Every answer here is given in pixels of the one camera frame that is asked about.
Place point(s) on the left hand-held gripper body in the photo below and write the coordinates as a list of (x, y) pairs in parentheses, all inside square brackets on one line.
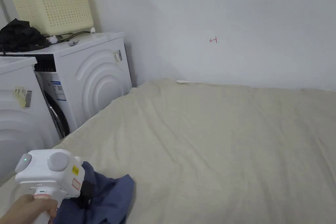
[(50, 175)]

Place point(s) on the dark blue shirt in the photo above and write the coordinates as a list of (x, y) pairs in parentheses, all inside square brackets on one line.
[(105, 197)]

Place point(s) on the person's left hand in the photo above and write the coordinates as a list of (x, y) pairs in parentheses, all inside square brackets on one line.
[(25, 209)]

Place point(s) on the white washing machine with basket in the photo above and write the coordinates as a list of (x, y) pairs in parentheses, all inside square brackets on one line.
[(86, 77)]

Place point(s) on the bed with beige sheet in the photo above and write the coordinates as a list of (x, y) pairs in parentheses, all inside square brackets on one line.
[(210, 142)]

